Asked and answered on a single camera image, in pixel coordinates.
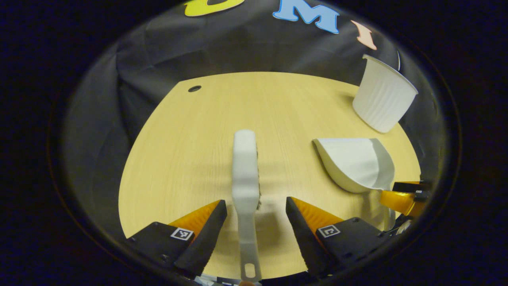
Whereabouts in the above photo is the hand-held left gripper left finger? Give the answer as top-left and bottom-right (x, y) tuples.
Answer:
(126, 199), (228, 279)

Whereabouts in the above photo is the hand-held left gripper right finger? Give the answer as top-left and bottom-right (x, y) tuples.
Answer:
(286, 196), (388, 278)

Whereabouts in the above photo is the grey plastic dustpan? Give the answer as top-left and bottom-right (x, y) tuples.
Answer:
(313, 138), (396, 232)

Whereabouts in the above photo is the small grey broom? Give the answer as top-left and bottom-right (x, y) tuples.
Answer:
(232, 129), (262, 283)

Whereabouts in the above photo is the wooden desktop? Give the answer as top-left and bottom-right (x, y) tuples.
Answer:
(118, 71), (421, 281)

